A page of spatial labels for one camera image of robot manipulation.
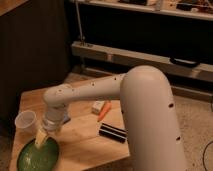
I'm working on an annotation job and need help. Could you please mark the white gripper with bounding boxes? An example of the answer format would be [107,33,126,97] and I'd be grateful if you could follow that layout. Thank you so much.
[35,107,67,148]

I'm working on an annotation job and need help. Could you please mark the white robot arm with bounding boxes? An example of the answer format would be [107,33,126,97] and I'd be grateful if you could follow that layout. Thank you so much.
[41,65,187,171]

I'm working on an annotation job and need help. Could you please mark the green ceramic bowl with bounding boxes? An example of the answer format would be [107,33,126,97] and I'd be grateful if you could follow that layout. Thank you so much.
[16,138,59,171]

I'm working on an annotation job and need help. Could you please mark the wooden side table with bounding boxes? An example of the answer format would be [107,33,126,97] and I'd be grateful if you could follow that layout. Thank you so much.
[8,72,132,171]

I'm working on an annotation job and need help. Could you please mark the small white box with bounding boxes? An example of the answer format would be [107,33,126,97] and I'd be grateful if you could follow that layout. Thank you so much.
[92,101,105,114]

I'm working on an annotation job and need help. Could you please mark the black striped box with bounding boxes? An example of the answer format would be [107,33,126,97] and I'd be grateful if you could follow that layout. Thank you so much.
[99,123,127,143]

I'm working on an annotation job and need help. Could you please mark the orange carrot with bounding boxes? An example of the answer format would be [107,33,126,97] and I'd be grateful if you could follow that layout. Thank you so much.
[97,102,112,122]

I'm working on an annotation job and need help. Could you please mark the metal pole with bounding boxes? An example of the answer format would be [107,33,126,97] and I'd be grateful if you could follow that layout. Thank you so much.
[75,0,85,45]

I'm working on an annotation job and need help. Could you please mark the cluttered white shelf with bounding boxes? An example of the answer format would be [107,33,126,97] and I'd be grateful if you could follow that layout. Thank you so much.
[69,0,213,21]

